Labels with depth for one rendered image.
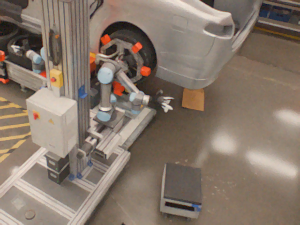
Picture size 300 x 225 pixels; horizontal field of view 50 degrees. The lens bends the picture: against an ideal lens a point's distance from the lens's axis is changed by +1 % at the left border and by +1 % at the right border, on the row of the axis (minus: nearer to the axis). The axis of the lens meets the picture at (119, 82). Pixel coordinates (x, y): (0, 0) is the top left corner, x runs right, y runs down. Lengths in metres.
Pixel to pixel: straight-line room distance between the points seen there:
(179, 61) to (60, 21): 1.62
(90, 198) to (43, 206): 0.43
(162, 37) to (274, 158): 1.97
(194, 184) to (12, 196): 1.69
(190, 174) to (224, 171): 0.68
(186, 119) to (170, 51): 1.21
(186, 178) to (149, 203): 0.47
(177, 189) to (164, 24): 1.61
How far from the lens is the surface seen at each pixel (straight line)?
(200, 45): 3.26
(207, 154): 3.95
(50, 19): 2.26
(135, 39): 3.51
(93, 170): 3.33
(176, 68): 3.48
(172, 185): 3.14
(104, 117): 2.71
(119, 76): 2.60
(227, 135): 4.26
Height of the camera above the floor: 2.84
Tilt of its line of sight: 36 degrees down
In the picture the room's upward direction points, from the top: 4 degrees clockwise
